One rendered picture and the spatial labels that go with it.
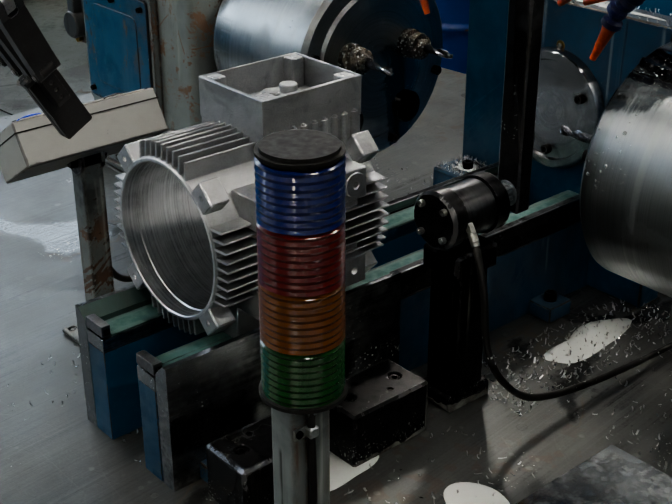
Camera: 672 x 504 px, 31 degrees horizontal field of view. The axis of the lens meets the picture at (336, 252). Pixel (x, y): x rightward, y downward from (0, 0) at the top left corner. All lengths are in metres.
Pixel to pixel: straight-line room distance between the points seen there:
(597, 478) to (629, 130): 0.34
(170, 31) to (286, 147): 0.90
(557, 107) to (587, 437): 0.43
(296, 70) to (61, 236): 0.57
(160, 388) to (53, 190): 0.76
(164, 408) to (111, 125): 0.34
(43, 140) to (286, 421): 0.51
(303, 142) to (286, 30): 0.71
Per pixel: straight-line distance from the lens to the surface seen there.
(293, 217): 0.76
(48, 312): 1.47
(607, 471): 0.99
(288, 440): 0.87
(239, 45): 1.54
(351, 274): 1.15
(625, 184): 1.14
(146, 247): 1.20
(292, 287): 0.79
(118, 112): 1.30
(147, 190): 1.18
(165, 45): 1.67
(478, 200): 1.16
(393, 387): 1.18
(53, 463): 1.21
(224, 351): 1.11
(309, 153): 0.76
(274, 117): 1.09
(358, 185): 1.12
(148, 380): 1.11
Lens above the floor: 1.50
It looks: 26 degrees down
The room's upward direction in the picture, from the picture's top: straight up
